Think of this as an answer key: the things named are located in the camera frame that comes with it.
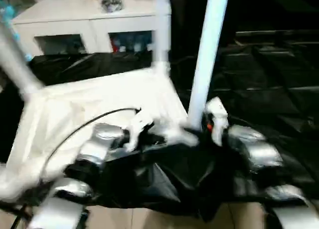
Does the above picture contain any black work mat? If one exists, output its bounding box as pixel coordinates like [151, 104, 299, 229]
[0, 43, 319, 224]

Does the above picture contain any white plastic table top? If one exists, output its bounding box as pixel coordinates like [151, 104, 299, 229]
[0, 61, 200, 191]

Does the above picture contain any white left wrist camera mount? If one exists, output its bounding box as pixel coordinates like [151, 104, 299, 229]
[126, 110, 156, 151]

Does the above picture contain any clear bag of black parts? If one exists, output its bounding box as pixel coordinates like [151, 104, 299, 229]
[100, 0, 125, 14]

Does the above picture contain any black left wrist camera cable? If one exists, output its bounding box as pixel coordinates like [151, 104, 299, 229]
[14, 107, 143, 229]

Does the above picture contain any blue white striped pole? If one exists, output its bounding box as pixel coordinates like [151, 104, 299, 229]
[0, 0, 32, 62]

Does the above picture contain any white glass-door cabinet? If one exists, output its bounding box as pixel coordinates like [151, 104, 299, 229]
[11, 0, 172, 55]

